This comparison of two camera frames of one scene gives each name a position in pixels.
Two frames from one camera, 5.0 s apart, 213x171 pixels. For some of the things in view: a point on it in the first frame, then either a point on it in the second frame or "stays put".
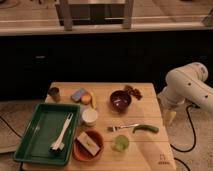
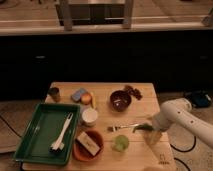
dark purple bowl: (120, 101) stays put
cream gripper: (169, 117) to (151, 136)
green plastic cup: (120, 143) stays put
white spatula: (59, 145) stays put
